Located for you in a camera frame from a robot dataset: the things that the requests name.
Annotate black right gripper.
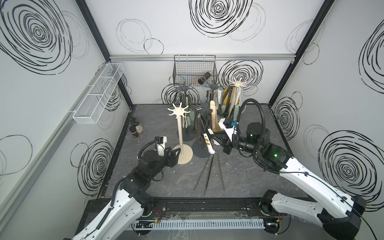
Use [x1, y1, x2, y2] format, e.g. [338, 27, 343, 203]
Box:
[209, 129, 260, 157]

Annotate tall cream utensil rack stand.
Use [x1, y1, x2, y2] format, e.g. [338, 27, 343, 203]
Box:
[168, 103, 193, 165]

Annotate wooden bamboo tongs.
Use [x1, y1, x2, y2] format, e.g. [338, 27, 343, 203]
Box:
[210, 101, 223, 133]

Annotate small steel tongs white tip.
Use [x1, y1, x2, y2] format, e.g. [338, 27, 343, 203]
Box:
[200, 115, 216, 155]

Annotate black nylon tongs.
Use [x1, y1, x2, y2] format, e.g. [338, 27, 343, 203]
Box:
[193, 107, 204, 144]

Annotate dark grey rack stand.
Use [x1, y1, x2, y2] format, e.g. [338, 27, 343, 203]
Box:
[192, 102, 212, 158]
[207, 84, 219, 102]
[178, 85, 196, 142]

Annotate black slotted spatula tongs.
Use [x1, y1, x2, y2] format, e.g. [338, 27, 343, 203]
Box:
[221, 86, 230, 118]

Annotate dark grey rack stand front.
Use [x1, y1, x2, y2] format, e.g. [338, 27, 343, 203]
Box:
[178, 85, 196, 142]

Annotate slim black tongs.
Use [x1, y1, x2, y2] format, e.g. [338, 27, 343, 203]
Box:
[193, 153, 226, 196]

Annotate clear handled steel tongs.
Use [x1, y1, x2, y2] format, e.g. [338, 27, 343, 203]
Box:
[214, 89, 222, 110]

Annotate white handled slotted steel tongs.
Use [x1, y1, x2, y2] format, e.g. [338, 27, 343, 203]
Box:
[235, 87, 243, 106]

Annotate steel wire tongs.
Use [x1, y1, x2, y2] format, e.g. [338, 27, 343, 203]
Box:
[171, 90, 182, 106]

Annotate dark grey rack stand back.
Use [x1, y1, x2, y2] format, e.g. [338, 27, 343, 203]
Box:
[207, 84, 219, 102]

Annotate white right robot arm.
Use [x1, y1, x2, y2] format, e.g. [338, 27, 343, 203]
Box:
[204, 123, 367, 240]

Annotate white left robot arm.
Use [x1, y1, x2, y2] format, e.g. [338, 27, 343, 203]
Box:
[72, 148, 181, 240]

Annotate yellow sponge toast slice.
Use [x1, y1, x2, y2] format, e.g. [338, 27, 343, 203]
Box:
[221, 87, 241, 105]

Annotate small glass jar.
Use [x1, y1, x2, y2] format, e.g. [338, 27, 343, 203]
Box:
[133, 118, 143, 134]

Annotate black pepper grinder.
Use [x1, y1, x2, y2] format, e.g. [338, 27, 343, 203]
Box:
[198, 72, 212, 85]

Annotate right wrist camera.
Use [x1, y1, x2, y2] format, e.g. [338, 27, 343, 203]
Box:
[219, 117, 238, 141]

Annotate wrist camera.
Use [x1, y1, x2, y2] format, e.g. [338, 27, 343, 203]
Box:
[219, 117, 238, 141]
[155, 136, 167, 157]

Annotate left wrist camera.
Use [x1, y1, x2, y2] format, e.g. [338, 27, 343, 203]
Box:
[155, 136, 167, 157]

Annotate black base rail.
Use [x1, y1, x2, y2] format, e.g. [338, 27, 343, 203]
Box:
[141, 197, 265, 219]

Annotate black wire wall basket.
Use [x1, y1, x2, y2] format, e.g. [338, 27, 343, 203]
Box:
[172, 55, 218, 87]

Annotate grey cable duct strip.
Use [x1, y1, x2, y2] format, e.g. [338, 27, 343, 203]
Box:
[129, 219, 265, 231]

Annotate white wire wall basket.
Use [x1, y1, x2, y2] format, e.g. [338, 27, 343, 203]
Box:
[73, 63, 124, 125]

